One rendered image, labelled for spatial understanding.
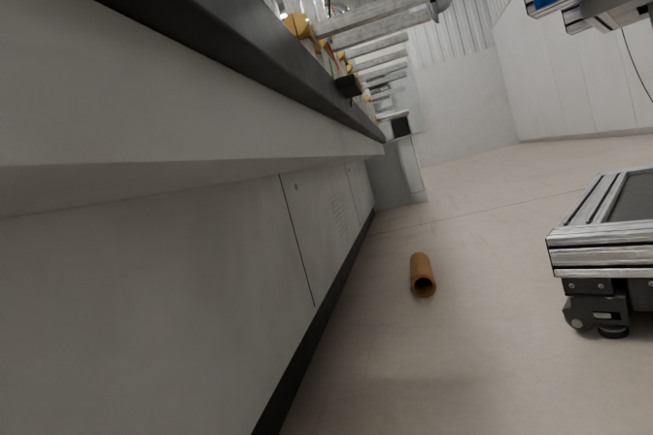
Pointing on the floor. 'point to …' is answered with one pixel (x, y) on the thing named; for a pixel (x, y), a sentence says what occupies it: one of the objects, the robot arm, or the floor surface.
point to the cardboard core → (422, 276)
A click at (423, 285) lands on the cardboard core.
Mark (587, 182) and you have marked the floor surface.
